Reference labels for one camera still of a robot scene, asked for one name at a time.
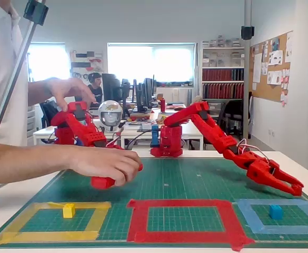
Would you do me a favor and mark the wide window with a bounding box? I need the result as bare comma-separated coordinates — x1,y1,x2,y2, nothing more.
107,42,197,85

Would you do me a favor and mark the person's left forearm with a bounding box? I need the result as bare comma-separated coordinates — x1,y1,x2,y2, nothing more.
27,79,52,106

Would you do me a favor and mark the slanted metal pole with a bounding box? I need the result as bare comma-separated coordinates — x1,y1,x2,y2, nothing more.
0,0,47,161

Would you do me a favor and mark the red leader arm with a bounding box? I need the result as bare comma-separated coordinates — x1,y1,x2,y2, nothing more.
50,101,144,190

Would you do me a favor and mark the black office chair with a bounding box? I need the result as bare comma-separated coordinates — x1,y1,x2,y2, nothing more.
203,99,245,149

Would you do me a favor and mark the person's left hand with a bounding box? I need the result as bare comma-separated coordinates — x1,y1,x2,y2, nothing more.
47,77,97,113

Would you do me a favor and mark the blue lego brick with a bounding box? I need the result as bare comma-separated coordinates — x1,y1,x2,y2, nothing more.
269,205,283,220

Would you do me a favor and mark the black computer monitor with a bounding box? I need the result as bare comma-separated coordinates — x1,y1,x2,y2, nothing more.
121,78,132,118
143,74,156,109
132,78,147,113
102,73,123,102

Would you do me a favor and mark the black clamp on slanted pole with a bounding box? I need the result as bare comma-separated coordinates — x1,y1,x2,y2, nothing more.
23,0,49,26

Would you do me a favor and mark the person's right hand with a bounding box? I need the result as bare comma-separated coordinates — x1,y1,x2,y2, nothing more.
69,144,143,187

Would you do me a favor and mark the black clamp on upright pole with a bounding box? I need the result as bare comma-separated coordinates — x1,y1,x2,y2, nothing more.
241,25,255,41

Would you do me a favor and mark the yellow tape square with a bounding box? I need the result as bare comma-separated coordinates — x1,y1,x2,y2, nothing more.
0,201,112,246

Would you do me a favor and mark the person in white shirt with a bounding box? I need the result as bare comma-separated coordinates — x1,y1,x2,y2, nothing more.
0,0,29,148

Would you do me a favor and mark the yellow lego brick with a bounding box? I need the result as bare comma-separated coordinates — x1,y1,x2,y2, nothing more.
63,203,76,219

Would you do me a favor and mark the blue tape square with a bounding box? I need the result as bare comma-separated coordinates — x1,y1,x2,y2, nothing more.
232,199,308,235

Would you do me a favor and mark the white bookshelf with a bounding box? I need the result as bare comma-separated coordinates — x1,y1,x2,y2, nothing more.
200,39,245,118

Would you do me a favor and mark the small window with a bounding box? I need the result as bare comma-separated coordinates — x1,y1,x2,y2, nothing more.
27,43,71,82

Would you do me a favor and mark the green cutting mat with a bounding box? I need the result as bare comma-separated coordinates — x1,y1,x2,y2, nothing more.
0,157,308,249

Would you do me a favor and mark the white servo cable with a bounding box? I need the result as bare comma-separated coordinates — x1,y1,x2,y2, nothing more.
235,139,271,162

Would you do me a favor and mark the upright grey pole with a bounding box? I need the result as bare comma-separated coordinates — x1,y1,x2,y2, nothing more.
243,0,252,140

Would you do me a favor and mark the red tape square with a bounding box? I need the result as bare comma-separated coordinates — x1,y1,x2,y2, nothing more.
126,199,256,252

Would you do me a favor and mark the white tool pegboard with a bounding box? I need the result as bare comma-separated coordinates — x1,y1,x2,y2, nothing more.
69,50,104,80

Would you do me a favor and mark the white helmet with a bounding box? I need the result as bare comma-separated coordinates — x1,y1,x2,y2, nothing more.
98,100,123,132

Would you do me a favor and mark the cork pin board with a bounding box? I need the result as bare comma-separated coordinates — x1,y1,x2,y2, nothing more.
249,31,294,104

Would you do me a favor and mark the seated person in dark sweater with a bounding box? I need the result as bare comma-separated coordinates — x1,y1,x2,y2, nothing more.
87,72,104,109

